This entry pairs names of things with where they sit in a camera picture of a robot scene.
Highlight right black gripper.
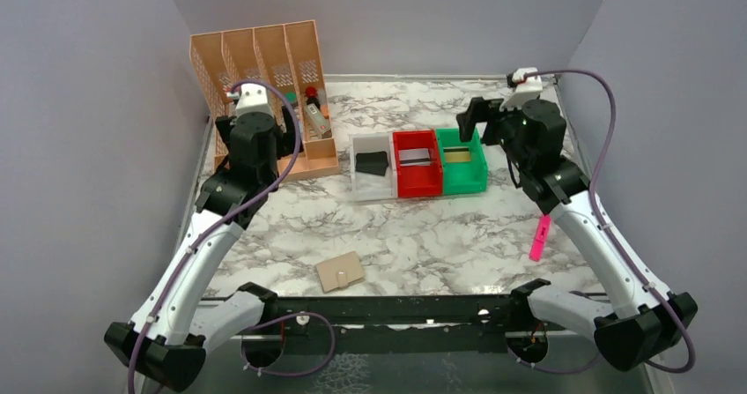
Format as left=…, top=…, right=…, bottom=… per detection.
left=457, top=96, right=533, bottom=172

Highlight beige card holder wallet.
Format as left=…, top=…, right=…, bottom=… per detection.
left=315, top=251, right=365, bottom=293

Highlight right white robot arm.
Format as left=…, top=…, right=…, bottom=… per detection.
left=456, top=97, right=698, bottom=371

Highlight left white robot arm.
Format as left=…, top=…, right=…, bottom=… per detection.
left=104, top=107, right=302, bottom=393

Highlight gold card in green bin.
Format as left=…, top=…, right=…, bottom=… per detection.
left=443, top=146, right=471, bottom=163

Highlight silver card in red bin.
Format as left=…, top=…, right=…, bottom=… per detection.
left=398, top=148, right=432, bottom=167

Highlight black cards in white bin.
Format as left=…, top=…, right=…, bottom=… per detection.
left=354, top=151, right=389, bottom=176

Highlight green plastic bin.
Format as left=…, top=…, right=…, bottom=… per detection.
left=435, top=128, right=488, bottom=196

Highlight white box in organizer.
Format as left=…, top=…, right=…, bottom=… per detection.
left=304, top=103, right=332, bottom=139

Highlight red black small bottle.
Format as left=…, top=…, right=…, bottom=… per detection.
left=304, top=85, right=321, bottom=108

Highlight red plastic bin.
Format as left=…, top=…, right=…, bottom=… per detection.
left=392, top=130, right=443, bottom=198

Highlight peach desk file organizer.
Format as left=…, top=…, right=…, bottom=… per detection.
left=189, top=20, right=340, bottom=181

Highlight white plastic bin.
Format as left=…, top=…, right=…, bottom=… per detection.
left=349, top=132, right=397, bottom=201

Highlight pink marker pen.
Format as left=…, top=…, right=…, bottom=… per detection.
left=529, top=215, right=552, bottom=262

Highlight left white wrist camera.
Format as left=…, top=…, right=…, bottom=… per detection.
left=226, top=84, right=274, bottom=116

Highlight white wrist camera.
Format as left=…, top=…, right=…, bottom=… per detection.
left=501, top=67, right=543, bottom=111
left=226, top=84, right=274, bottom=116

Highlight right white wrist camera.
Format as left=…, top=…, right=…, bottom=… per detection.
left=501, top=67, right=543, bottom=111

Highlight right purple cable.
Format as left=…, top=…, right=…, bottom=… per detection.
left=506, top=69, right=699, bottom=376

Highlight black metal base rail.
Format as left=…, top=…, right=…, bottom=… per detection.
left=239, top=294, right=554, bottom=363

